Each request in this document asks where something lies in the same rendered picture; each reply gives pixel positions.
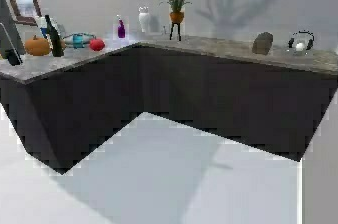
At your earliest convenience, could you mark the black kitchen counter cabinet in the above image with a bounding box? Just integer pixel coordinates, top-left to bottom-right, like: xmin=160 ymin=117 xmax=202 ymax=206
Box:
xmin=0 ymin=34 xmax=338 ymax=176

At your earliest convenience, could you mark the purple spray bottle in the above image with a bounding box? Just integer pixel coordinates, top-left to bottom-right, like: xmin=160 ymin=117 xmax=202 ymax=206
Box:
xmin=116 ymin=15 xmax=127 ymax=39

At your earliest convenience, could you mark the white vase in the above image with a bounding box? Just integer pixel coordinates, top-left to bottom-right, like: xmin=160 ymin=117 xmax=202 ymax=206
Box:
xmin=138 ymin=6 xmax=152 ymax=34

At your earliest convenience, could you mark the potted plant on black stand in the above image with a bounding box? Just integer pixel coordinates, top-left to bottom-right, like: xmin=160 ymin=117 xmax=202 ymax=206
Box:
xmin=159 ymin=0 xmax=193 ymax=42

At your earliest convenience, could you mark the red apple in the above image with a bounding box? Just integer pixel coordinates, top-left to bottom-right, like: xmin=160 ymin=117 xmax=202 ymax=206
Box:
xmin=89 ymin=37 xmax=106 ymax=52

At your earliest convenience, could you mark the brown bread loaf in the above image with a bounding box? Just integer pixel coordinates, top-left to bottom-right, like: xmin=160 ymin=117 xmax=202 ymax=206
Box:
xmin=251 ymin=31 xmax=275 ymax=56

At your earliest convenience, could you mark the teal glass bowl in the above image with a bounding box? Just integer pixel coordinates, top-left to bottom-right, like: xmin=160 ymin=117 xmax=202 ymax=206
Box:
xmin=62 ymin=32 xmax=97 ymax=50

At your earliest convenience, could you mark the dark green bottle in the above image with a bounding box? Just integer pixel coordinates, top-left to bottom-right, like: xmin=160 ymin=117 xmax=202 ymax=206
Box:
xmin=44 ymin=14 xmax=65 ymax=58

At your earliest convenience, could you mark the glass bowl with white egg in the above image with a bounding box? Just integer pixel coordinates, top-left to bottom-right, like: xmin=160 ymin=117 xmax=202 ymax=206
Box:
xmin=286 ymin=30 xmax=316 ymax=54

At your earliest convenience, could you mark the orange pumpkin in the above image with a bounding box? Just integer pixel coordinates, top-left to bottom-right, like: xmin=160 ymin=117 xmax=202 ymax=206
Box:
xmin=24 ymin=34 xmax=52 ymax=57

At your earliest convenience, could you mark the blue and white bottle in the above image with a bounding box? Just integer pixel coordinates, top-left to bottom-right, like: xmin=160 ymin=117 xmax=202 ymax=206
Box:
xmin=37 ymin=15 xmax=52 ymax=40

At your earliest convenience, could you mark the small black cup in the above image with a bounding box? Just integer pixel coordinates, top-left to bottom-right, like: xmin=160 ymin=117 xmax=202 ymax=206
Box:
xmin=4 ymin=48 xmax=23 ymax=67

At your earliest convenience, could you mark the brown framed window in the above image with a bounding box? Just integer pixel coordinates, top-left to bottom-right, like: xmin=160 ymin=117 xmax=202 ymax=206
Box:
xmin=9 ymin=0 xmax=43 ymax=27

